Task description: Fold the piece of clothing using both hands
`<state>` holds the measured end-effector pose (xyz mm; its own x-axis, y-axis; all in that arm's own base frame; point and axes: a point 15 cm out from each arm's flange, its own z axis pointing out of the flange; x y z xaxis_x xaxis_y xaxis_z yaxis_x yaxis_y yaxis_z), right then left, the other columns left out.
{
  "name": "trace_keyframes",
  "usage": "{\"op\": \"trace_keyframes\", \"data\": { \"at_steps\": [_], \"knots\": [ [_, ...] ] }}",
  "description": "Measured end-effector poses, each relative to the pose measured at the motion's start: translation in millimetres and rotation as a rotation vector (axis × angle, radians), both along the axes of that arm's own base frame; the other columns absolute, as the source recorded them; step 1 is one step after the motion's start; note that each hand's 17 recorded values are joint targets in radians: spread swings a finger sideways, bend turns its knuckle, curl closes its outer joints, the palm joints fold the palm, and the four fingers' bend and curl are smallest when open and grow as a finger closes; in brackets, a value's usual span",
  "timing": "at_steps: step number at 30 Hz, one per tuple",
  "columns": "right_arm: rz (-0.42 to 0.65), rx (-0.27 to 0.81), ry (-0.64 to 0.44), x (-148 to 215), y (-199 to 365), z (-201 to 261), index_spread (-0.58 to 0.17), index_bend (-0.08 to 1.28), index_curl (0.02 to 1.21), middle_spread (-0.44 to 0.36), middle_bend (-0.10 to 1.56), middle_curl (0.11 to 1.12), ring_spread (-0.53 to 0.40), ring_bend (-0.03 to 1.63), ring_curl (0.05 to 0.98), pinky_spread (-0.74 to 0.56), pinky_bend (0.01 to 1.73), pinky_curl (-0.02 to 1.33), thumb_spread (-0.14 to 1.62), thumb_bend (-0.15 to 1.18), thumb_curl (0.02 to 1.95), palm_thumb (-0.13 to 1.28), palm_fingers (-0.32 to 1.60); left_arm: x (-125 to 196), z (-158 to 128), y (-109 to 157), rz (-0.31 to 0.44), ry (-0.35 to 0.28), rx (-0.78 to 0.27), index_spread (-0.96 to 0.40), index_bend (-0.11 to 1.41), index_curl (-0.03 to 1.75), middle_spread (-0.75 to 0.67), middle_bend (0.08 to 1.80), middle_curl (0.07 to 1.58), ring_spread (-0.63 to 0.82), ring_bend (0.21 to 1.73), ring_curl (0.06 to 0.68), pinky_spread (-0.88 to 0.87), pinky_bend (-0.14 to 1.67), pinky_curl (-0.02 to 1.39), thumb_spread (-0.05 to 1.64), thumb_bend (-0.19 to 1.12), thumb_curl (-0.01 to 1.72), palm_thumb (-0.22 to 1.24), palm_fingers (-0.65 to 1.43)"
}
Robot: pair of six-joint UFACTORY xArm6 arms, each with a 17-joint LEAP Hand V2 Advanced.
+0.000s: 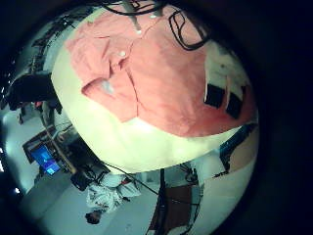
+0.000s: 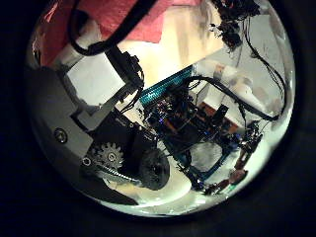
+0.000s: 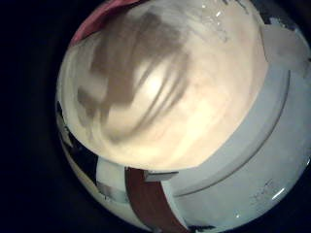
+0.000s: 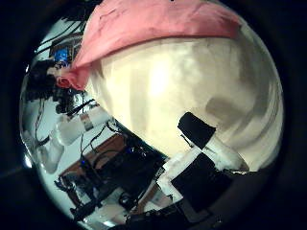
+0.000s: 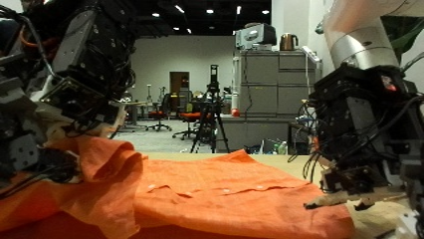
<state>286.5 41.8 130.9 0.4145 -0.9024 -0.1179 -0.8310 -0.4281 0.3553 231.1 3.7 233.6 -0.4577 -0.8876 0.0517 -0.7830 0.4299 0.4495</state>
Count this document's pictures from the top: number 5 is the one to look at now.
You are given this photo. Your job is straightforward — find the orange button-up shirt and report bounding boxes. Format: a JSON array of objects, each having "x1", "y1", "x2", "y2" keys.
[{"x1": 0, "y1": 134, "x2": 356, "y2": 239}]

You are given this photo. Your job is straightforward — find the long wooden desk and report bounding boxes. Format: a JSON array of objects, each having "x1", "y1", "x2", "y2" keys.
[{"x1": 118, "y1": 101, "x2": 150, "y2": 128}]

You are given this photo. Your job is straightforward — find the black side table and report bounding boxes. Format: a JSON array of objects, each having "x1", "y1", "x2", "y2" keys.
[{"x1": 287, "y1": 121, "x2": 311, "y2": 156}]

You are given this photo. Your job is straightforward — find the green plastic bottles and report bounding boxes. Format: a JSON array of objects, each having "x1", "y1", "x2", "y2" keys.
[{"x1": 270, "y1": 140, "x2": 288, "y2": 156}]

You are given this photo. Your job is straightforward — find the brown door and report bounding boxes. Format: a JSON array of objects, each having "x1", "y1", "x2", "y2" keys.
[{"x1": 170, "y1": 71, "x2": 191, "y2": 98}]

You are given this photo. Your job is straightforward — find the orange office chair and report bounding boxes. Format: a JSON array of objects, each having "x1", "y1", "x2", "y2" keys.
[
  {"x1": 171, "y1": 111, "x2": 203, "y2": 140},
  {"x1": 145, "y1": 93, "x2": 174, "y2": 132}
]

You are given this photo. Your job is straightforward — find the low grey counter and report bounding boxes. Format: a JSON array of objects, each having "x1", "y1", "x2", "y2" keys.
[{"x1": 215, "y1": 114, "x2": 295, "y2": 153}]

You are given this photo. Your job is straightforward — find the white power strip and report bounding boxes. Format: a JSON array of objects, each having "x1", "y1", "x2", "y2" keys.
[{"x1": 300, "y1": 45, "x2": 323, "y2": 64}]

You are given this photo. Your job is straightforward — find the tall grey filing cabinet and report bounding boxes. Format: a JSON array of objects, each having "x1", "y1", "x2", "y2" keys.
[{"x1": 236, "y1": 49, "x2": 319, "y2": 120}]

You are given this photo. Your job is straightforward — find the green leafy plant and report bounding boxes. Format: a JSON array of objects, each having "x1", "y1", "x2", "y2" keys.
[{"x1": 380, "y1": 14, "x2": 424, "y2": 73}]

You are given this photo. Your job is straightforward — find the copper electric kettle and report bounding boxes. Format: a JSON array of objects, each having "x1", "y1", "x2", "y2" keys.
[{"x1": 279, "y1": 33, "x2": 300, "y2": 53}]

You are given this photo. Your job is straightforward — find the grey and black appliance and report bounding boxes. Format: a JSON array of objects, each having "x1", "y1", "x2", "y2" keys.
[{"x1": 234, "y1": 23, "x2": 278, "y2": 52}]

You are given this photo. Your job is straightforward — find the black camera tripod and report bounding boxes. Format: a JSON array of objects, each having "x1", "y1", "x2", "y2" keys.
[{"x1": 190, "y1": 64, "x2": 231, "y2": 154}]

